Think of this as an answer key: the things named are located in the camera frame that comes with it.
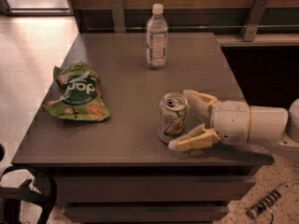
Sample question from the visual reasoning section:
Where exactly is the grey drawer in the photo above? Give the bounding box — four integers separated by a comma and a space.
56, 176, 255, 203
64, 206, 228, 223

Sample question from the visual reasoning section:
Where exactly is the metal bracket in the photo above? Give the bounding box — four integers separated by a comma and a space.
110, 0, 126, 33
240, 0, 269, 42

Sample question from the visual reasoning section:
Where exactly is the lower grey drawer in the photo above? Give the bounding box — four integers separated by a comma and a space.
64, 206, 228, 223

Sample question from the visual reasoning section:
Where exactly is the upper grey drawer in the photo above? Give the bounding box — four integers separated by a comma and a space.
56, 176, 255, 203

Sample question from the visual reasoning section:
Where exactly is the clear plastic water bottle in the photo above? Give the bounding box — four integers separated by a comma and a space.
147, 4, 168, 69

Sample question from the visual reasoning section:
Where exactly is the right metal bracket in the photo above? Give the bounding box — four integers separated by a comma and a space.
240, 0, 269, 42

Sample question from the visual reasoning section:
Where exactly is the green chip bag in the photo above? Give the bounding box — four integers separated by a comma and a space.
43, 62, 110, 121

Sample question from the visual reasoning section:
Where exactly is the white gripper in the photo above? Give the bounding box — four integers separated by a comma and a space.
168, 90, 250, 151

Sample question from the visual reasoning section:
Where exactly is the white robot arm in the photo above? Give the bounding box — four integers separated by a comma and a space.
168, 90, 299, 157

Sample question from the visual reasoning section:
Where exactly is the left metal bracket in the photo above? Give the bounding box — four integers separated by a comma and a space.
110, 0, 126, 33

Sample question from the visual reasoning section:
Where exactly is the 7up soda can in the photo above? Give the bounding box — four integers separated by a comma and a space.
158, 92, 189, 144

